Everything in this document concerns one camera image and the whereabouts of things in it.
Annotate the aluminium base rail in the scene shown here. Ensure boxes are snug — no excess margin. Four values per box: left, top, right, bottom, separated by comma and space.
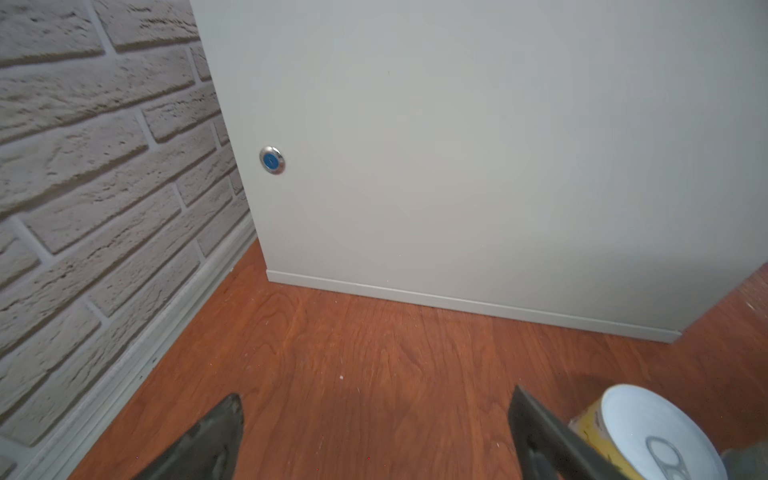
1, 216, 256, 479

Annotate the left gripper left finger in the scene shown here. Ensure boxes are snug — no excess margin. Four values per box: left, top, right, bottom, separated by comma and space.
135, 393, 244, 479

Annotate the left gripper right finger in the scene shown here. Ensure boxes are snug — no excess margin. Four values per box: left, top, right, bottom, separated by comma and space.
508, 385, 624, 480

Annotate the white can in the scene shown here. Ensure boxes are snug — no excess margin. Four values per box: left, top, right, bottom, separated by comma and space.
721, 439, 768, 480

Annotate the grey metal cabinet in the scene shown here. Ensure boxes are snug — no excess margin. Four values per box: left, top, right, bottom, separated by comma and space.
193, 1, 767, 342

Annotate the round blue cabinet lock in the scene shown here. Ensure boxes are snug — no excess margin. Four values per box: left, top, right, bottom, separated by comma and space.
259, 145, 286, 175

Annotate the yellow can with pull tab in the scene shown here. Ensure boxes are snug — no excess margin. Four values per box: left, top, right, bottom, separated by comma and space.
569, 384, 727, 480

